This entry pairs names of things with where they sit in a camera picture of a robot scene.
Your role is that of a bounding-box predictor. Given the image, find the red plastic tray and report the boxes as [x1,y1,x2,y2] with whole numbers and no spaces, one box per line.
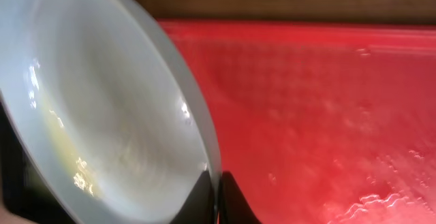
[161,20,435,223]

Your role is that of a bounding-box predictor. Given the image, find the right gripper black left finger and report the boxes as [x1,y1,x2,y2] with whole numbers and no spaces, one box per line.
[170,171,215,224]

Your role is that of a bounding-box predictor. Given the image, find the light blue plate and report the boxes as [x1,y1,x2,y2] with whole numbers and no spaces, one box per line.
[1,0,221,223]

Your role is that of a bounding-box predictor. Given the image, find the dark green tray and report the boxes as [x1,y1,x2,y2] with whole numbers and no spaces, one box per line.
[1,109,74,224]

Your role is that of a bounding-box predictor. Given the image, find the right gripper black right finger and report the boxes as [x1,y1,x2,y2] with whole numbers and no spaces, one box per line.
[218,172,261,224]

